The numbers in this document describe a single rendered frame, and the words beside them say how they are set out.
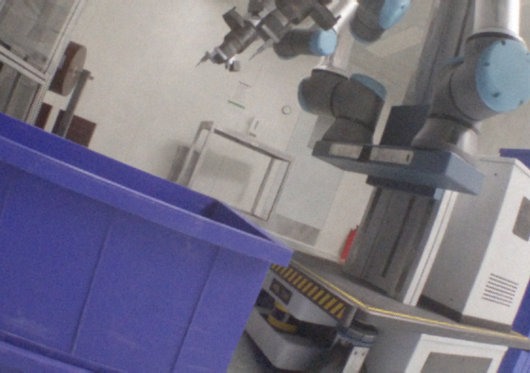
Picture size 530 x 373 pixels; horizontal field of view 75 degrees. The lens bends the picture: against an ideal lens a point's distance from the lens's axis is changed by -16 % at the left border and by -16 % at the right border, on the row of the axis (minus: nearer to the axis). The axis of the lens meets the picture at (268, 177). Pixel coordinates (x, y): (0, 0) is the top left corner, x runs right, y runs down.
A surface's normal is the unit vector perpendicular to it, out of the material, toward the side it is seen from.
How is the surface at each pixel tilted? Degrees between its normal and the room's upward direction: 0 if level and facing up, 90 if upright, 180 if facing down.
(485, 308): 90
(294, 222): 90
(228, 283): 90
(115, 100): 90
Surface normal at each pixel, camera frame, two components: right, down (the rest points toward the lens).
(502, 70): -0.01, 0.04
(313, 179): 0.26, 0.07
